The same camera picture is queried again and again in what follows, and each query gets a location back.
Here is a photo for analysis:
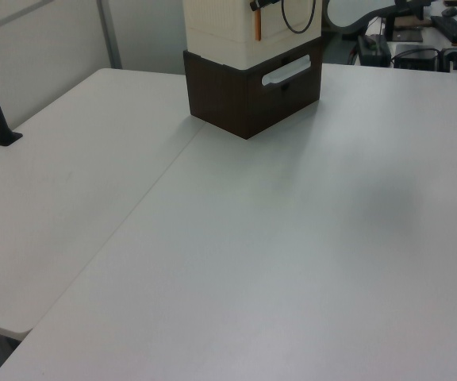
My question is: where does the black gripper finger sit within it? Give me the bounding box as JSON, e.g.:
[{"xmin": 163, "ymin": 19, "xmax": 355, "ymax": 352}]
[{"xmin": 250, "ymin": 0, "xmax": 283, "ymax": 12}]

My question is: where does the cream plastic cabinet body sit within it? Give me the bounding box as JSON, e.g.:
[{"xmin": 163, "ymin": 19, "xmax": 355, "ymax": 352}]
[{"xmin": 183, "ymin": 0, "xmax": 324, "ymax": 71}]

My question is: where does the grey curved desk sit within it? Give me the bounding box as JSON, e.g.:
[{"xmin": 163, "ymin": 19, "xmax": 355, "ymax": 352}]
[{"xmin": 325, "ymin": 0, "xmax": 400, "ymax": 32}]

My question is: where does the dark brown drawer base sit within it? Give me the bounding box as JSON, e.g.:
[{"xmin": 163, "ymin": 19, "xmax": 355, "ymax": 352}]
[{"xmin": 183, "ymin": 37, "xmax": 324, "ymax": 140}]

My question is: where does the black power box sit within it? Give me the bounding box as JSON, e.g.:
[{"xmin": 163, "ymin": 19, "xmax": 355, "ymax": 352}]
[{"xmin": 357, "ymin": 34, "xmax": 393, "ymax": 67}]

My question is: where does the black monitor stand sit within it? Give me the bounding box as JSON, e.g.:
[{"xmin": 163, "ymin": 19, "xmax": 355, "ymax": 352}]
[{"xmin": 382, "ymin": 0, "xmax": 426, "ymax": 40}]

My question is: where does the black desk mat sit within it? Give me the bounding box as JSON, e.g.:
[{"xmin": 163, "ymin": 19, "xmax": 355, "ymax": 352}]
[{"xmin": 390, "ymin": 29, "xmax": 424, "ymax": 44}]

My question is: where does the black mini computer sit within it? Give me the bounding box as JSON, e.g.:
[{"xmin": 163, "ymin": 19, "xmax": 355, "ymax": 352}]
[{"xmin": 394, "ymin": 43, "xmax": 440, "ymax": 71}]

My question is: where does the black keyboard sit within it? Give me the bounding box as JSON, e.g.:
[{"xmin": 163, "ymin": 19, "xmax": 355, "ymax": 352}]
[{"xmin": 430, "ymin": 14, "xmax": 457, "ymax": 40}]

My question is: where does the black cable loop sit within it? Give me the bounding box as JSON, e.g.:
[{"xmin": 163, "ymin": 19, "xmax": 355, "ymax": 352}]
[{"xmin": 279, "ymin": 0, "xmax": 317, "ymax": 35}]

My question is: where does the white drawer handle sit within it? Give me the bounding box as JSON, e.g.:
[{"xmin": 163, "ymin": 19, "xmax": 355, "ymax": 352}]
[{"xmin": 260, "ymin": 54, "xmax": 312, "ymax": 87}]

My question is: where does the grey metal partition post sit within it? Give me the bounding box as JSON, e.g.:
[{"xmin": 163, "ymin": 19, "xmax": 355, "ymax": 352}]
[{"xmin": 96, "ymin": 0, "xmax": 123, "ymax": 69}]

